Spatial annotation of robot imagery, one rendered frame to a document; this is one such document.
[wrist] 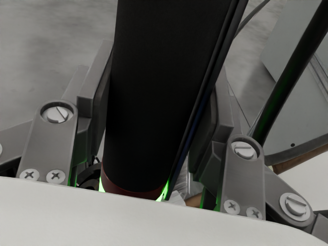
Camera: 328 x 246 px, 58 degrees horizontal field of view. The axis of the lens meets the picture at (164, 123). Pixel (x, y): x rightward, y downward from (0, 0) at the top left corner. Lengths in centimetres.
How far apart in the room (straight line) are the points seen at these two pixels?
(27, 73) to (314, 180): 238
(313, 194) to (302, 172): 5
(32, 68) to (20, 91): 32
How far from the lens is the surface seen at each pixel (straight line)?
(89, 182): 39
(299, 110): 148
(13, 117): 228
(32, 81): 257
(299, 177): 56
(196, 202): 23
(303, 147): 31
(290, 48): 310
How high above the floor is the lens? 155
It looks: 42 degrees down
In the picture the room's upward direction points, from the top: 16 degrees clockwise
